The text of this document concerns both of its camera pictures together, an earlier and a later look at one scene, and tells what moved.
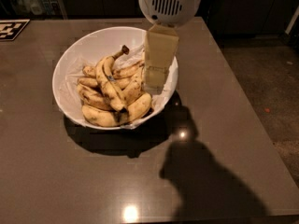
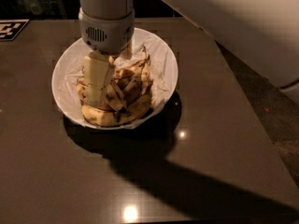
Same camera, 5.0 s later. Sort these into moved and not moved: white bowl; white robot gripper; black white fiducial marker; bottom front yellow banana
Moved: white robot gripper
Not moved: black white fiducial marker; white bowl; bottom front yellow banana
